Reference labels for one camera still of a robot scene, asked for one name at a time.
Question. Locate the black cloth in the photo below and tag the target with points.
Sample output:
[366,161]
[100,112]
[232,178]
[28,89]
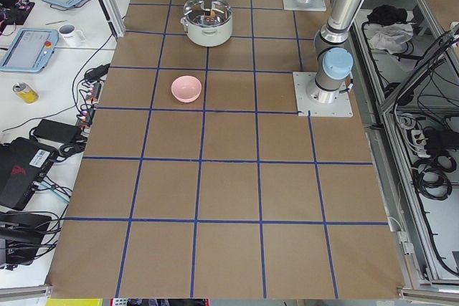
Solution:
[386,15]

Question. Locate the pink plastic bowl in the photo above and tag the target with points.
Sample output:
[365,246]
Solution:
[186,88]

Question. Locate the black power brick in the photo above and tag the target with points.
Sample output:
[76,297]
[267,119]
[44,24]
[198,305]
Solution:
[56,131]

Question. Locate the lower teach pendant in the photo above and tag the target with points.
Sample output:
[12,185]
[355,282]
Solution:
[30,50]

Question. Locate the white crumpled cloth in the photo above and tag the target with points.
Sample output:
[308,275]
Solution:
[392,38]

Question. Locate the yellow drink can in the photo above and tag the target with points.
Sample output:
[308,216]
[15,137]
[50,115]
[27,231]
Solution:
[25,92]

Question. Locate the white mug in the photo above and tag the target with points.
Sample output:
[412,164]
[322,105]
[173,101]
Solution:
[71,35]

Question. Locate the pale green electric pot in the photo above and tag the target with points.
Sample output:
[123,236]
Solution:
[203,30]

